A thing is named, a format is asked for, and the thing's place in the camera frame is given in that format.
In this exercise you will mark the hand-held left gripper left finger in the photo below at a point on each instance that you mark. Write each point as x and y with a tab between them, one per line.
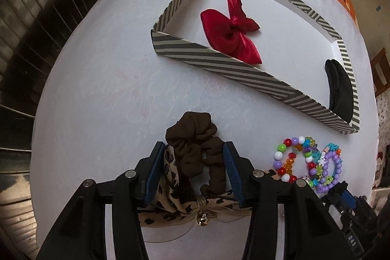
152	177

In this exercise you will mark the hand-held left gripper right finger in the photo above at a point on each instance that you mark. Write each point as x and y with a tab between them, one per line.
233	179

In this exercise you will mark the wooden furniture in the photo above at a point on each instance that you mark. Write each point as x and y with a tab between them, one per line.
381	71

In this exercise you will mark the leopard print hair bow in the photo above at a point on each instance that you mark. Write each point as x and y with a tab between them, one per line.
170	205

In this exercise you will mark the brown scrunchie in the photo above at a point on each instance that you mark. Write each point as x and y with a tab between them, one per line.
189	138

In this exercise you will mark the black cloth hair accessory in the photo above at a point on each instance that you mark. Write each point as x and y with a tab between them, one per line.
339	89

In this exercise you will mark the red satin hair bow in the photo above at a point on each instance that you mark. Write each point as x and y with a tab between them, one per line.
225	31

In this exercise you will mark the dark slatted wooden panel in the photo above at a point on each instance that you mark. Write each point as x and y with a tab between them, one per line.
45	4

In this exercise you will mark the floral patterned cloth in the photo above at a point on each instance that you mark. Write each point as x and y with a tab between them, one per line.
383	126

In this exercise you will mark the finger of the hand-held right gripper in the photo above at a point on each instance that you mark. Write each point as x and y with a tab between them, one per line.
347	196

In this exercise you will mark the striped cardboard box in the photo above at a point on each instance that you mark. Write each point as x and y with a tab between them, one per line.
213	54

